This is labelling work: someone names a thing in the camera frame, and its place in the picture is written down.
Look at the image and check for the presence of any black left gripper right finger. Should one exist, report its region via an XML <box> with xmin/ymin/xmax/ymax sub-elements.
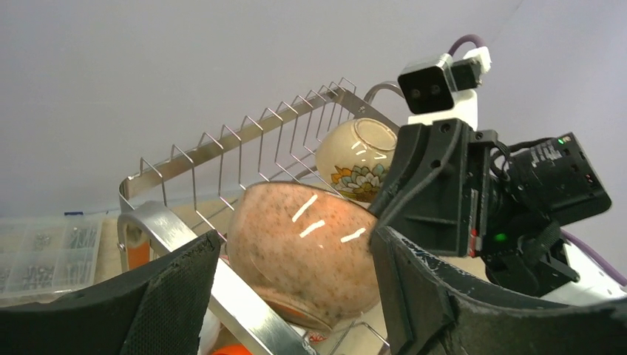
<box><xmin>370</xmin><ymin>227</ymin><xmax>626</xmax><ymax>354</ymax></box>

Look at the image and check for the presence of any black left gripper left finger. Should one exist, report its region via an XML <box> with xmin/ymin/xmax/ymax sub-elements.
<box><xmin>1</xmin><ymin>231</ymin><xmax>221</xmax><ymax>354</ymax></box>

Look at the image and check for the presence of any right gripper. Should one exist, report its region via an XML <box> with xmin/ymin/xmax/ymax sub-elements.
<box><xmin>368</xmin><ymin>118</ymin><xmax>498</xmax><ymax>257</ymax></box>

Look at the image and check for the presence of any cream floral bowl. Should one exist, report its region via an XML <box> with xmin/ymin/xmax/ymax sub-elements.
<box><xmin>315</xmin><ymin>118</ymin><xmax>397</xmax><ymax>203</ymax></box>

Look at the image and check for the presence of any pinkish brown speckled bowl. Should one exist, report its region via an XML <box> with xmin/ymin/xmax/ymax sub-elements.
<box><xmin>226</xmin><ymin>181</ymin><xmax>379</xmax><ymax>333</ymax></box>

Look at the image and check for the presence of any stainless steel dish rack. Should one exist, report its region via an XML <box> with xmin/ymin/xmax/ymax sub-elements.
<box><xmin>118</xmin><ymin>79</ymin><xmax>400</xmax><ymax>354</ymax></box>

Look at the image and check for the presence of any white bowl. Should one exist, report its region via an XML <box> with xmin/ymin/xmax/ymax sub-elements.
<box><xmin>197</xmin><ymin>308</ymin><xmax>222</xmax><ymax>355</ymax></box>

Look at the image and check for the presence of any solid orange bowl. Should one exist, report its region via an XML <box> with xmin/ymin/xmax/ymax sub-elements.
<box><xmin>211</xmin><ymin>344</ymin><xmax>251</xmax><ymax>355</ymax></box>

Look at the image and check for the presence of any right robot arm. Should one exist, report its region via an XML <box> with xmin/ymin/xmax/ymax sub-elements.
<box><xmin>370</xmin><ymin>118</ymin><xmax>626</xmax><ymax>305</ymax></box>

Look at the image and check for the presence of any clear plastic organizer box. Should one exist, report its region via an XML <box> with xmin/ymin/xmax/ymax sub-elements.
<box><xmin>1</xmin><ymin>216</ymin><xmax>102</xmax><ymax>307</ymax></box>

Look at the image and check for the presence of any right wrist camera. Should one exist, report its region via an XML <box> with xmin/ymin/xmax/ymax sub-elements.
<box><xmin>397</xmin><ymin>47</ymin><xmax>492</xmax><ymax>129</ymax></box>

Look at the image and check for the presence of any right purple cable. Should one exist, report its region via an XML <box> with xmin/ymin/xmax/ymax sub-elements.
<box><xmin>447</xmin><ymin>34</ymin><xmax>627</xmax><ymax>288</ymax></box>

